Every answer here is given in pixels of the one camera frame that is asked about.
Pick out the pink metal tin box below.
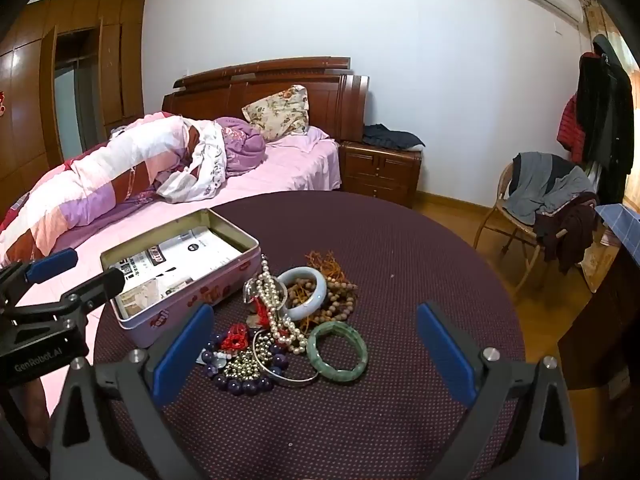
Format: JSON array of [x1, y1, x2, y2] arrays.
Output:
[[100, 209, 262, 348]]

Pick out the metallic gold bead bracelet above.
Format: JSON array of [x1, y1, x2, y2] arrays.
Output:
[[222, 349, 264, 380]]

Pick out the red knot cord ornament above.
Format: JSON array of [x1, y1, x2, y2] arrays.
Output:
[[220, 323, 248, 353]]

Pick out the thin silver bangle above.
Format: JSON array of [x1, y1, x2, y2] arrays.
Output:
[[250, 330, 320, 388]]

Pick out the dark purple bead bracelet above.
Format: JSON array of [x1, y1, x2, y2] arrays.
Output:
[[199, 328, 292, 395]]

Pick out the white pearl necklace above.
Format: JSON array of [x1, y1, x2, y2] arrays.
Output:
[[243, 253, 309, 356]]

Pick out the green jade bead bracelet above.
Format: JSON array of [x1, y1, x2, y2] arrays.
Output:
[[306, 320, 370, 384]]

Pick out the pale jade bangle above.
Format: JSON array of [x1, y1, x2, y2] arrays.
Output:
[[278, 266, 328, 321]]

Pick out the person left hand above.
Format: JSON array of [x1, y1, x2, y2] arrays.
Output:
[[11, 378, 51, 448]]

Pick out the patchwork pink quilt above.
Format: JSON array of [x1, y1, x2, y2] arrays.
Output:
[[1, 115, 227, 268]]

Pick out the dark red dotted tablecloth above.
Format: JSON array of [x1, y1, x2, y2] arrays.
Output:
[[92, 190, 526, 480]]

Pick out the dark maroon clothes on chair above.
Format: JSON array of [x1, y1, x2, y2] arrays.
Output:
[[534, 192, 598, 274]]

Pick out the rattan chair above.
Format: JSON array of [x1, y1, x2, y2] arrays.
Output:
[[472, 162, 544, 299]]

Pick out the wooden wardrobe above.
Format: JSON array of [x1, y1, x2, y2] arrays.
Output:
[[0, 0, 145, 210]]

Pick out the purple garment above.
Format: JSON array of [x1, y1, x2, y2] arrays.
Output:
[[216, 117, 266, 177]]

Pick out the blue tiled desk top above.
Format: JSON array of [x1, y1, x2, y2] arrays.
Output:
[[596, 204, 640, 263]]

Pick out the grey clothes on chair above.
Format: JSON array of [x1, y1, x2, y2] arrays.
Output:
[[504, 152, 597, 226]]

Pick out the pink bed mattress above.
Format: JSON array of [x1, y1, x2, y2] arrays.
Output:
[[0, 127, 343, 416]]

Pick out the floral pillow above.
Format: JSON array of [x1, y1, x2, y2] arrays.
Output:
[[242, 84, 309, 142]]

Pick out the red jacket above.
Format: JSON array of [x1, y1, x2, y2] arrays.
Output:
[[556, 96, 585, 165]]

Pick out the wooden nightstand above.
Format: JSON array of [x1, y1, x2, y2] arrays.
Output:
[[338, 141, 422, 208]]

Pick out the dark hanging coats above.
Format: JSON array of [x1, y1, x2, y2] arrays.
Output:
[[576, 34, 634, 205]]

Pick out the wooden headboard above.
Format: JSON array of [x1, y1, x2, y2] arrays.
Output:
[[162, 56, 369, 142]]

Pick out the dark clothes on nightstand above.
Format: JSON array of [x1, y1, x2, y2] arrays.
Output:
[[362, 124, 424, 151]]

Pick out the wooden prayer bead necklace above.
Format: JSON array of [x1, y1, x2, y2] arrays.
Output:
[[284, 250, 359, 331]]

